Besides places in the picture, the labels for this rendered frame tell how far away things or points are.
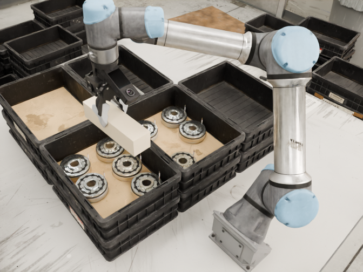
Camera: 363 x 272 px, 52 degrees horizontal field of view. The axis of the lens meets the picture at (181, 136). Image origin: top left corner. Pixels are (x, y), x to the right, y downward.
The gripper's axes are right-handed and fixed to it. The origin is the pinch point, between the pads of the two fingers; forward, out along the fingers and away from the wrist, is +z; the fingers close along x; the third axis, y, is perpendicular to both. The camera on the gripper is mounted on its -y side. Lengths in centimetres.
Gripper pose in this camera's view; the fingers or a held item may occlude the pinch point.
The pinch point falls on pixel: (115, 120)
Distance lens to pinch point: 113.0
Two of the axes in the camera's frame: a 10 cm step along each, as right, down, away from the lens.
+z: -0.4, 7.3, 6.8
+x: -7.0, 4.6, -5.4
